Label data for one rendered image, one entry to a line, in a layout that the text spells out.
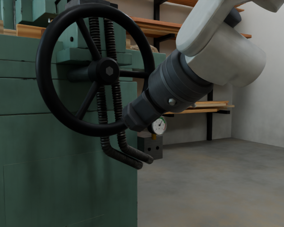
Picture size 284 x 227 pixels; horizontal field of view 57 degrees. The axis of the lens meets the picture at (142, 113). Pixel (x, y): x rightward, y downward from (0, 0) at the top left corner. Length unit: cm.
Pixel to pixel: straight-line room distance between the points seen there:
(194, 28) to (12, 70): 48
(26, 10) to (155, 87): 67
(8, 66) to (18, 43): 6
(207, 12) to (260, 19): 415
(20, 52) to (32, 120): 17
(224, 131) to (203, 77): 423
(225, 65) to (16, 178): 56
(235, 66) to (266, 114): 391
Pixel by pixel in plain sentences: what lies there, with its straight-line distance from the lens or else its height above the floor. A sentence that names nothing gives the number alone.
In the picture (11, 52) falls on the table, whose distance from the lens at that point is 71.
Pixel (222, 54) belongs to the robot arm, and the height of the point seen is 82.
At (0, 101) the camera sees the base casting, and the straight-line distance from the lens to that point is 70.
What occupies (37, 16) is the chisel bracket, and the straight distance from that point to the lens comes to 95.
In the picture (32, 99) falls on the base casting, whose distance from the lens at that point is 72.
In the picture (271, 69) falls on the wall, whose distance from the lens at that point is 426.
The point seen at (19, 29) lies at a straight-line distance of 85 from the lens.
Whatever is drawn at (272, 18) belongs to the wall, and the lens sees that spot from 438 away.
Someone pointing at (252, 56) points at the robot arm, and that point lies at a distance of 40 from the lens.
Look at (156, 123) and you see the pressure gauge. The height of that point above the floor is 67.
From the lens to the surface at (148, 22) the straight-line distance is 314.
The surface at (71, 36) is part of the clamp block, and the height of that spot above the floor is 90.
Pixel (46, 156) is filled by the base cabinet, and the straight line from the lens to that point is 74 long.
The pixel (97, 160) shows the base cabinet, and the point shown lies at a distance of 80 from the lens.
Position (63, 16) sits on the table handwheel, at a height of 91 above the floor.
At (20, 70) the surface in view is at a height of 82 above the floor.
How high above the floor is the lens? 76
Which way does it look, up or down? 5 degrees down
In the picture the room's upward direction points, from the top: straight up
